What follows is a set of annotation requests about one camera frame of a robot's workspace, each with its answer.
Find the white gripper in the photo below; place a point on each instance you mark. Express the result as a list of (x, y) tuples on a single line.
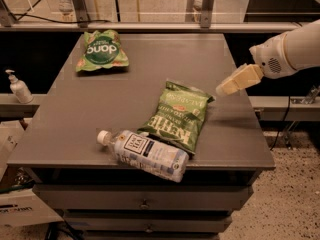
[(270, 58)]

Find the green jalapeno kettle chip bag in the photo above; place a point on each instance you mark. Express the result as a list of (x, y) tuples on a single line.
[(179, 116)]

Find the blue label plastic tea bottle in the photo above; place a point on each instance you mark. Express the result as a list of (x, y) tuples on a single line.
[(146, 154)]

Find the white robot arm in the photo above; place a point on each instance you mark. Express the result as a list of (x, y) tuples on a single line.
[(302, 47)]

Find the green dang chip bag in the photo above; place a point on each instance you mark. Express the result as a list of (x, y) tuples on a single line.
[(102, 50)]

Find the white pump dispenser bottle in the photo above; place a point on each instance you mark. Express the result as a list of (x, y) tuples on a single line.
[(19, 88)]

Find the grey drawer cabinet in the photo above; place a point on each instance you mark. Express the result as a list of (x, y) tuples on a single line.
[(76, 176)]

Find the metal drawer knob upper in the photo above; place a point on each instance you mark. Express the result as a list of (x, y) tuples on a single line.
[(144, 205)]

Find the metal drawer knob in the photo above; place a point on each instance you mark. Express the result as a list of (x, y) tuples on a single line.
[(144, 205), (149, 229)]

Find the metal drawer knob lower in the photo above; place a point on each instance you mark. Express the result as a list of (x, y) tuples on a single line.
[(149, 229)]

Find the white cardboard box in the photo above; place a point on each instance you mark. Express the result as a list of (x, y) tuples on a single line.
[(19, 205)]

